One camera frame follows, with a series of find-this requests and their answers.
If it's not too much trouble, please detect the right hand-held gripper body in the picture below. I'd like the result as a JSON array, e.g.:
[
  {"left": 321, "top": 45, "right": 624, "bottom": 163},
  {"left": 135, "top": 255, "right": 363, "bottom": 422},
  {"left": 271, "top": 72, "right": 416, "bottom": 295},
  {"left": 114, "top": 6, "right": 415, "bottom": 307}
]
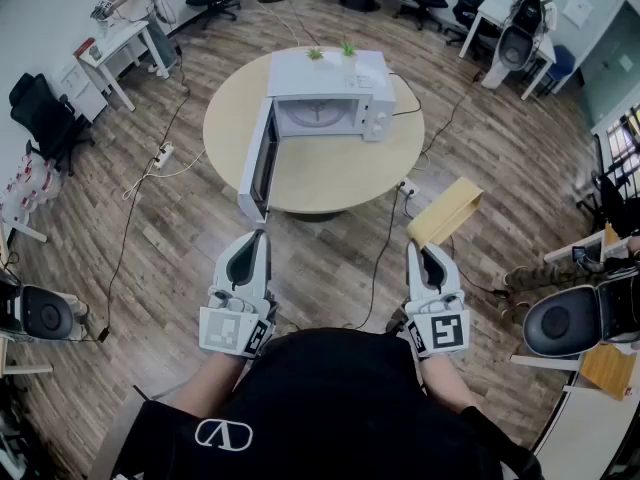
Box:
[{"left": 403, "top": 291, "right": 472, "bottom": 359}]

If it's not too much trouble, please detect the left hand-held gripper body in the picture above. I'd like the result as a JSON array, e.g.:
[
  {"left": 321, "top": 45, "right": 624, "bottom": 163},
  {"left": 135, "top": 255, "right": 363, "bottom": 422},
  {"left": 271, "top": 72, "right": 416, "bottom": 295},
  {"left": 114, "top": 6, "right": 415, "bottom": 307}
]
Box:
[{"left": 198, "top": 286, "right": 279, "bottom": 360}]

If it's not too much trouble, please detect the white microwave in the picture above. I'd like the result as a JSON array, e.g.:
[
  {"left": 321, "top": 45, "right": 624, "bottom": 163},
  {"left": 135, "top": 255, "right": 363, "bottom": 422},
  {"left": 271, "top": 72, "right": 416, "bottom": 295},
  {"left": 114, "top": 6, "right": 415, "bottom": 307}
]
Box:
[{"left": 237, "top": 47, "right": 398, "bottom": 222}]

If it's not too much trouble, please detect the person's right forearm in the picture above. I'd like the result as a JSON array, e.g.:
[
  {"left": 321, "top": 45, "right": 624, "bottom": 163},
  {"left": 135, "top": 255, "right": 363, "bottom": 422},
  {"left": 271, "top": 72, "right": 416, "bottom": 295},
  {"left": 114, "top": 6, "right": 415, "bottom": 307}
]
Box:
[{"left": 421, "top": 352, "right": 484, "bottom": 415}]

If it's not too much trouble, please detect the person's left forearm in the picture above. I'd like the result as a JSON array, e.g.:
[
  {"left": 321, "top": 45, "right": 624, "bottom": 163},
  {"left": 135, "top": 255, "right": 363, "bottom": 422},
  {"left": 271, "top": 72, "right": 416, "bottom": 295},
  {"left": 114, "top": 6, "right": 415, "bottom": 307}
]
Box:
[{"left": 167, "top": 350, "right": 252, "bottom": 420}]

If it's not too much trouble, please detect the dark round table base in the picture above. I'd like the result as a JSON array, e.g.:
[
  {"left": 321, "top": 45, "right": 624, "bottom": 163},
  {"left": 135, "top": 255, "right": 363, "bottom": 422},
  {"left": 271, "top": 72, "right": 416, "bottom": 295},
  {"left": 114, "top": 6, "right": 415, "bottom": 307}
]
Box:
[{"left": 285, "top": 209, "right": 352, "bottom": 224}]

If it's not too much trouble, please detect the white and black scoop chair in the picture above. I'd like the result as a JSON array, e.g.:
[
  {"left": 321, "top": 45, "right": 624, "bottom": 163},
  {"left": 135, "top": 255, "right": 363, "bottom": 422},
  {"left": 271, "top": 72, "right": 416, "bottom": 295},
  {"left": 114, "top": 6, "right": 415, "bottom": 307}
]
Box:
[
  {"left": 18, "top": 284, "right": 90, "bottom": 343},
  {"left": 521, "top": 284, "right": 610, "bottom": 360},
  {"left": 491, "top": 23, "right": 540, "bottom": 90}
]

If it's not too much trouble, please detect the person's black shirt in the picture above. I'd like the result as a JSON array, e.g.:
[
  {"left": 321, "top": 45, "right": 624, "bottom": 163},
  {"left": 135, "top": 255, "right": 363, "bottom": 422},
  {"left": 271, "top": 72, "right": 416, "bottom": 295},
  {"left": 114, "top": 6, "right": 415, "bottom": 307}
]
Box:
[{"left": 108, "top": 327, "right": 545, "bottom": 480}]

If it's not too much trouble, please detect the orange board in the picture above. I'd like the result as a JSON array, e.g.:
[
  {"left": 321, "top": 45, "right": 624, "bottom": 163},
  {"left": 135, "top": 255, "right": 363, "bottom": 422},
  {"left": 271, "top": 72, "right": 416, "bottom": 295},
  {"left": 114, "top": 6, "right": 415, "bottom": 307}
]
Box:
[{"left": 578, "top": 344, "right": 638, "bottom": 403}]

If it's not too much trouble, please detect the curved white desk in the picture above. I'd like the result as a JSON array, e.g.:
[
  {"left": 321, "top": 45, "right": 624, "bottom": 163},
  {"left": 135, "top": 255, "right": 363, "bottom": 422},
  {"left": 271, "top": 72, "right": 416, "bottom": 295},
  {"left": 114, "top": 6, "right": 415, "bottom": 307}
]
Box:
[{"left": 509, "top": 342, "right": 640, "bottom": 480}]

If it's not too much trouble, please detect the pack of water bottles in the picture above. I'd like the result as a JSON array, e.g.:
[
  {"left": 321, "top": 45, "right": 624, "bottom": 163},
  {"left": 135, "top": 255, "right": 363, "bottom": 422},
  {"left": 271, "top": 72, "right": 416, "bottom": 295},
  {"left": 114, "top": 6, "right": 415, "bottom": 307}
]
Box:
[{"left": 0, "top": 149, "right": 65, "bottom": 220}]

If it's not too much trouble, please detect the white drawer cabinet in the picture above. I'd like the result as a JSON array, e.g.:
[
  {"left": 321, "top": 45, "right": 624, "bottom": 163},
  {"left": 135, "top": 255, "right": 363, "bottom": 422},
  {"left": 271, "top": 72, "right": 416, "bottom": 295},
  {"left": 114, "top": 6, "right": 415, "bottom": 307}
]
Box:
[{"left": 51, "top": 57, "right": 110, "bottom": 125}]

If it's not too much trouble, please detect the blue chair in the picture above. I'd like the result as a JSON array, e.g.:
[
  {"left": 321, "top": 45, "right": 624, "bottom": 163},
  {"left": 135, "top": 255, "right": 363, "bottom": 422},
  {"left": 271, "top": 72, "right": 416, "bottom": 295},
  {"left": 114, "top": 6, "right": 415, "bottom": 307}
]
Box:
[{"left": 541, "top": 44, "right": 577, "bottom": 95}]

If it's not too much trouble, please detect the long white desk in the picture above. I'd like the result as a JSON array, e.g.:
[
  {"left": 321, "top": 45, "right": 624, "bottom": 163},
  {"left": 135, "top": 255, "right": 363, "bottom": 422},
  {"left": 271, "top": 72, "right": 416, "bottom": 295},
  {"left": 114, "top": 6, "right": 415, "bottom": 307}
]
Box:
[{"left": 458, "top": 0, "right": 558, "bottom": 102}]

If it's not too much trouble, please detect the red and white box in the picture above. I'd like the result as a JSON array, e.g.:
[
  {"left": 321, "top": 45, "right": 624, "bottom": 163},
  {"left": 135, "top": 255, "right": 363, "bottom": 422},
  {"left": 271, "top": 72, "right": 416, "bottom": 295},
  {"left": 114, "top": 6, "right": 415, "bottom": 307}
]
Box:
[{"left": 73, "top": 37, "right": 104, "bottom": 63}]

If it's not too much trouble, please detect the spare hand-held gripper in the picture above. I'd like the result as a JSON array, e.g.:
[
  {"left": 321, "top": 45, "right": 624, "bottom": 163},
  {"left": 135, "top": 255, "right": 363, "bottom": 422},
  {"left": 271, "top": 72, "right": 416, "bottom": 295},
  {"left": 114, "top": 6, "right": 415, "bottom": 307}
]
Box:
[{"left": 89, "top": 0, "right": 152, "bottom": 22}]

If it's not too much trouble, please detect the black floor cable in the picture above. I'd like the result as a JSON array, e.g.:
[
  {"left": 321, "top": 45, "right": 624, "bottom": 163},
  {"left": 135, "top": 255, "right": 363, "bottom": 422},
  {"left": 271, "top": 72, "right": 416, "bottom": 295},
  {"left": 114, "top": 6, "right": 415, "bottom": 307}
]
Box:
[
  {"left": 106, "top": 42, "right": 190, "bottom": 330},
  {"left": 351, "top": 185, "right": 407, "bottom": 330},
  {"left": 413, "top": 69, "right": 485, "bottom": 170}
]

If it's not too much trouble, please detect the white floor cable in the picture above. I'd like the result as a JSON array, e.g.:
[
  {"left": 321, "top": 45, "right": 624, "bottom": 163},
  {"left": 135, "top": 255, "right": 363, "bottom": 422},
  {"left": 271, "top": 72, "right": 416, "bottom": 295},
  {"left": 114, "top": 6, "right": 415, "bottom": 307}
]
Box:
[{"left": 121, "top": 146, "right": 207, "bottom": 202}]

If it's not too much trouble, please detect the black microwave power cable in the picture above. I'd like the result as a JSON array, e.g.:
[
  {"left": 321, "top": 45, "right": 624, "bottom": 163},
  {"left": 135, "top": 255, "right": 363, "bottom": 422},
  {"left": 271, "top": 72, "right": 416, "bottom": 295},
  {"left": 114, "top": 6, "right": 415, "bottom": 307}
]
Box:
[{"left": 388, "top": 70, "right": 424, "bottom": 119}]

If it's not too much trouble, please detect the white wall notice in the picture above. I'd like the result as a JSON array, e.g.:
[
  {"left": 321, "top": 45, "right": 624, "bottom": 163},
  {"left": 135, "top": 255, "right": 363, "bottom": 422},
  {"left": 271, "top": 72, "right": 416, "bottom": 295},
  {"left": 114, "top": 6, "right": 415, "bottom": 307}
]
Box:
[{"left": 561, "top": 0, "right": 595, "bottom": 30}]

